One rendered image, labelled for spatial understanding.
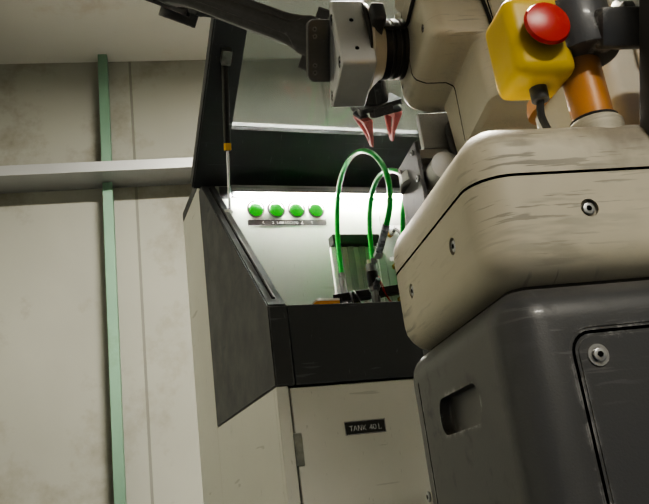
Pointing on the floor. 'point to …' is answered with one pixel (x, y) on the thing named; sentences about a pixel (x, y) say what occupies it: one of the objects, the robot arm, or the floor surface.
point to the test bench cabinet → (260, 453)
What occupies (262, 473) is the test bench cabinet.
